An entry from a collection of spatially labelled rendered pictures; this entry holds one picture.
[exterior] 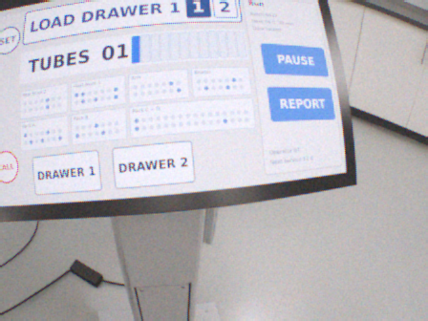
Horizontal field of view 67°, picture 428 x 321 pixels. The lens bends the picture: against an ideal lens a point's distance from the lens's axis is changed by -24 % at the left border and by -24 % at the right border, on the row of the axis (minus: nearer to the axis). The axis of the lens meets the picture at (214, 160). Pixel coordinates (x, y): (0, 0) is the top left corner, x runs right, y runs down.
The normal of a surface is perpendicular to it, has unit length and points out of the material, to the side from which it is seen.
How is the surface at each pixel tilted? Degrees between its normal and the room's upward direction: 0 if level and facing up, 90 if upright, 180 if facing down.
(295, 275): 0
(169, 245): 90
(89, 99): 50
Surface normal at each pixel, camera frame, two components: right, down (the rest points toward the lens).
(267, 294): 0.08, -0.77
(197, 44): 0.24, -0.01
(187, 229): 0.24, 0.63
